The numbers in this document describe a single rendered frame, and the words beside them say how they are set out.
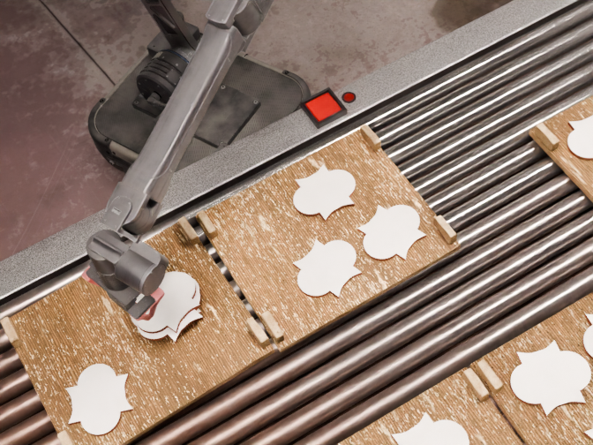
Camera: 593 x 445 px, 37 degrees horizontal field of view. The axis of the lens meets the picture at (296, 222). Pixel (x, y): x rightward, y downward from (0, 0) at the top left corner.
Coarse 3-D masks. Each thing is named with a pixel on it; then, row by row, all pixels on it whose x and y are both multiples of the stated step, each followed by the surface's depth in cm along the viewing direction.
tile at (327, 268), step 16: (336, 240) 175; (320, 256) 173; (336, 256) 173; (352, 256) 173; (304, 272) 172; (320, 272) 171; (336, 272) 171; (352, 272) 171; (304, 288) 170; (320, 288) 170; (336, 288) 169
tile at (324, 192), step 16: (320, 176) 183; (336, 176) 183; (352, 176) 182; (304, 192) 181; (320, 192) 181; (336, 192) 180; (352, 192) 181; (304, 208) 179; (320, 208) 179; (336, 208) 179
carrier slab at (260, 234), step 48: (336, 144) 188; (240, 192) 184; (288, 192) 183; (384, 192) 181; (240, 240) 178; (288, 240) 177; (432, 240) 174; (240, 288) 172; (288, 288) 171; (384, 288) 170; (288, 336) 166
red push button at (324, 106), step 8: (320, 96) 196; (328, 96) 196; (312, 104) 195; (320, 104) 195; (328, 104) 195; (336, 104) 194; (312, 112) 194; (320, 112) 194; (328, 112) 193; (320, 120) 193
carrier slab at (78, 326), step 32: (192, 256) 176; (64, 288) 175; (96, 288) 174; (224, 288) 172; (32, 320) 172; (64, 320) 171; (96, 320) 171; (128, 320) 170; (224, 320) 169; (32, 352) 168; (64, 352) 168; (96, 352) 167; (128, 352) 167; (160, 352) 166; (192, 352) 166; (224, 352) 165; (256, 352) 165; (64, 384) 164; (128, 384) 163; (160, 384) 163; (192, 384) 162; (64, 416) 161; (128, 416) 160; (160, 416) 160
